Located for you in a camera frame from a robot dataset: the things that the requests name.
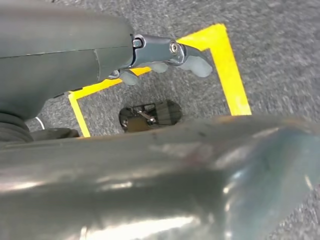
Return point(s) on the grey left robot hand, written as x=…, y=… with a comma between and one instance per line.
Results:
x=62, y=49

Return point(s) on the black robot foot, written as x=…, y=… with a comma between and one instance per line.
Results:
x=162, y=114

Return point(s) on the yellow floor tape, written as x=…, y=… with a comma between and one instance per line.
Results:
x=235, y=82

